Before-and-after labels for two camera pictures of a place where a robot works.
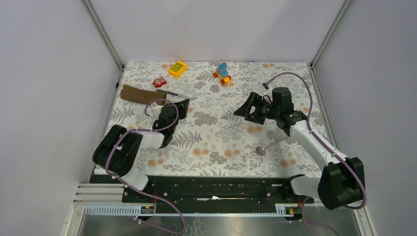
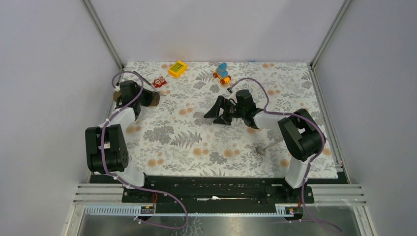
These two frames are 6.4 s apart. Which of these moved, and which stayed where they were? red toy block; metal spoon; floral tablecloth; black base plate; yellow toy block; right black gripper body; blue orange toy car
Moved: right black gripper body
Stayed: black base plate; red toy block; floral tablecloth; yellow toy block; metal spoon; blue orange toy car
